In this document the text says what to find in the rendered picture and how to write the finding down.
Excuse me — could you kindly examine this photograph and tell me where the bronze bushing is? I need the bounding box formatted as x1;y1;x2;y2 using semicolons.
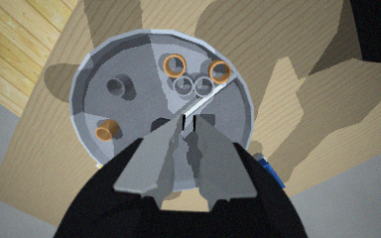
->
95;119;119;141
164;54;187;77
207;59;231;83

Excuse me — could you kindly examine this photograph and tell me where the blue square tray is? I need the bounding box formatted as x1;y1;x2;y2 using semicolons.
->
253;153;285;188

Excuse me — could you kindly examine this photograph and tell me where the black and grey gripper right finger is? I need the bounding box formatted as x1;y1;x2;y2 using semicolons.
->
193;114;308;238

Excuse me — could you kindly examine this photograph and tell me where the grey metal sleeve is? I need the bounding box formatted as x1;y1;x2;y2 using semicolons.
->
193;73;214;97
173;72;193;96
105;74;133;97

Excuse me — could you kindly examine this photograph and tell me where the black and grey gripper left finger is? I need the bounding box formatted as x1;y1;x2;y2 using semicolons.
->
53;114;186;238

